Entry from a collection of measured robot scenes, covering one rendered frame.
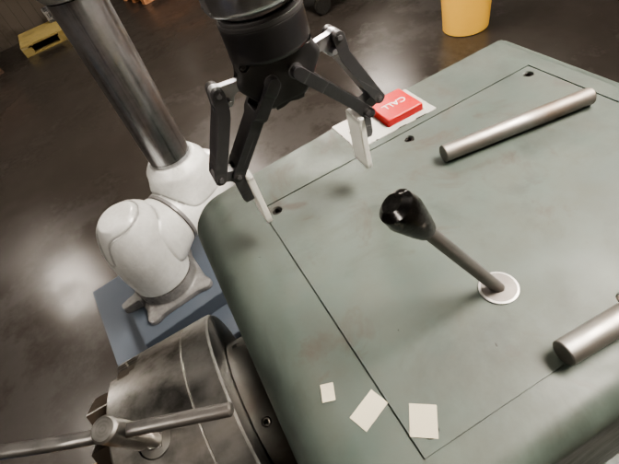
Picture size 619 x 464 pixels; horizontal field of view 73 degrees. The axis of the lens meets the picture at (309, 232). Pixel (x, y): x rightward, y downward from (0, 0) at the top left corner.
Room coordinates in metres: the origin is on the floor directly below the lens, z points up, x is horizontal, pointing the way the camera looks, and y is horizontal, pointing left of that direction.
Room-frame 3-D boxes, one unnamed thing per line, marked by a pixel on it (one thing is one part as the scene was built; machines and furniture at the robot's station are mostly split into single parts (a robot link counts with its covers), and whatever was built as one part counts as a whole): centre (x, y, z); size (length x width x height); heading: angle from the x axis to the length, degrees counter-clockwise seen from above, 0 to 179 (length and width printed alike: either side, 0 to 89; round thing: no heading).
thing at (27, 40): (6.79, 2.26, 0.16); 1.13 x 0.77 x 0.31; 109
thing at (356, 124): (0.39, -0.09, 1.32); 0.03 x 0.01 x 0.07; 12
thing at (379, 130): (0.51, -0.16, 1.23); 0.13 x 0.08 x 0.06; 102
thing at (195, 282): (0.77, 0.42, 0.83); 0.22 x 0.18 x 0.06; 109
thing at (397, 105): (0.52, -0.18, 1.26); 0.06 x 0.06 x 0.02; 12
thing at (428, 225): (0.21, -0.07, 1.38); 0.04 x 0.03 x 0.05; 102
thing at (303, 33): (0.38, -0.03, 1.46); 0.08 x 0.07 x 0.09; 102
